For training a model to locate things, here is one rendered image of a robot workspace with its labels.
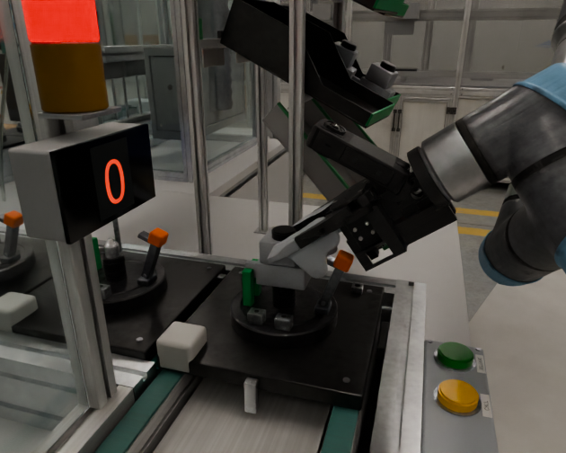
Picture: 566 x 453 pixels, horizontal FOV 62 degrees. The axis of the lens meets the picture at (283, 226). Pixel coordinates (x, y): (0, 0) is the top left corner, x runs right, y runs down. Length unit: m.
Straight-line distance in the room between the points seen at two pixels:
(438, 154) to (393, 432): 0.28
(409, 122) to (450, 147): 4.15
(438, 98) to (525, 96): 4.10
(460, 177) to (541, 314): 0.51
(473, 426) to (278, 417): 0.20
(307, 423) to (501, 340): 0.41
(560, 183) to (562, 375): 0.41
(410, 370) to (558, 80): 0.33
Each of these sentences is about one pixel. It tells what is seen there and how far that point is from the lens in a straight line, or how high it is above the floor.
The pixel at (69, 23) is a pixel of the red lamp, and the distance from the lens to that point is 0.40.
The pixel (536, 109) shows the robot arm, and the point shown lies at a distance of 0.49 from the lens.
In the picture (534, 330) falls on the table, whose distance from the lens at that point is 0.91.
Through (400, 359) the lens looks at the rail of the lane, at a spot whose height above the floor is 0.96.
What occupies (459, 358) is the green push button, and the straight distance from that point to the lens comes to 0.60.
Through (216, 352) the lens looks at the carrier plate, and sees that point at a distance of 0.58.
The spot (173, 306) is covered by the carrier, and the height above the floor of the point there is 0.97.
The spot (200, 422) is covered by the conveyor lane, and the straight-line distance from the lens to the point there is 0.57.
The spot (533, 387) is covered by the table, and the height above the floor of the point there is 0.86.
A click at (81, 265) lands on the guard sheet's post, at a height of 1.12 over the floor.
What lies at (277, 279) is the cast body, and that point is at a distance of 0.58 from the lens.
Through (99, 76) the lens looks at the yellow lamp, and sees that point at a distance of 0.41.
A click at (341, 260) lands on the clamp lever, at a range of 0.56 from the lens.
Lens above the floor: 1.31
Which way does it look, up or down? 22 degrees down
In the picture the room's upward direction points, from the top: straight up
